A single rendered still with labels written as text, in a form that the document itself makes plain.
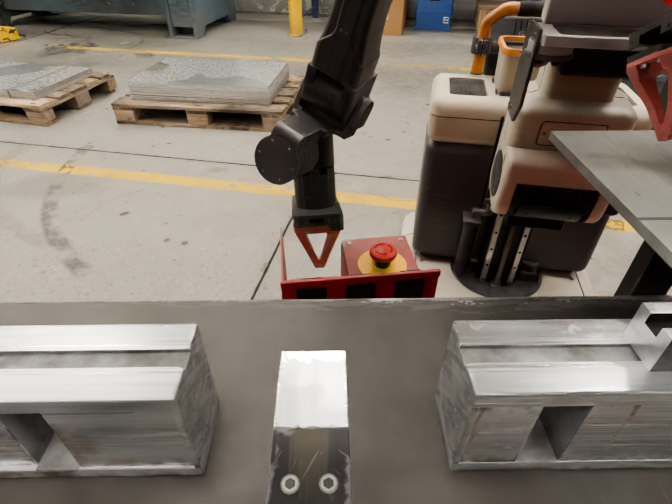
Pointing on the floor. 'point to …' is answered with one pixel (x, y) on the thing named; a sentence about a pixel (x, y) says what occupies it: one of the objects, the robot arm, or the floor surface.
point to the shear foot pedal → (8, 33)
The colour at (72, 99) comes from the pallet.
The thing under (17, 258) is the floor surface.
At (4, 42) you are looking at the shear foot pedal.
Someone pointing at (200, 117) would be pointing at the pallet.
